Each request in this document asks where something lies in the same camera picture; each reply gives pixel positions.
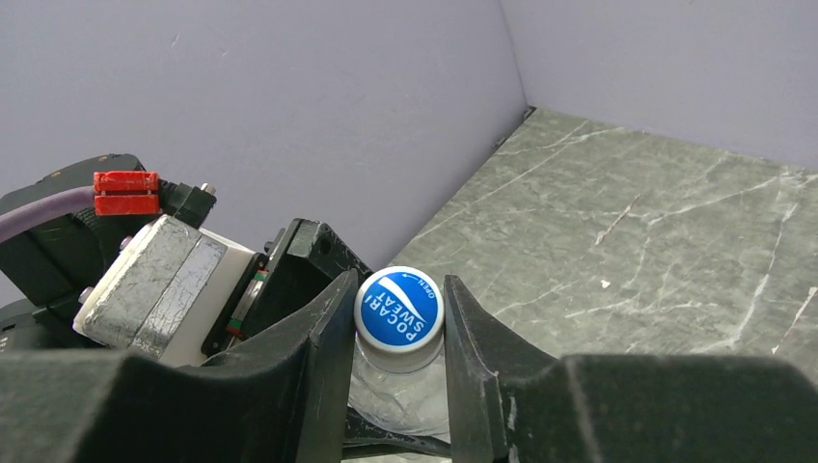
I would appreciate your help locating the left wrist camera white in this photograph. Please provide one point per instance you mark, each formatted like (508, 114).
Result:
(174, 288)

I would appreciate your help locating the blue Pocari Sweat cap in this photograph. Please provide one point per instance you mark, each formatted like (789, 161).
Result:
(399, 310)

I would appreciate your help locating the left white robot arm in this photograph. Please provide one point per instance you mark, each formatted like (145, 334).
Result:
(51, 264)

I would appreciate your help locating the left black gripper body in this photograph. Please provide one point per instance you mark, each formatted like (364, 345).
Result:
(293, 269)

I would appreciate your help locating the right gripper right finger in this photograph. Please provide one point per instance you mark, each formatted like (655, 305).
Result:
(511, 402)

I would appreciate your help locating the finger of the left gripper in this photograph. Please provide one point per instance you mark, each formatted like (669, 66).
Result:
(365, 439)

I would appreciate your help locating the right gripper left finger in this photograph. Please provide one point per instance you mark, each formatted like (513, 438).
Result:
(280, 396)

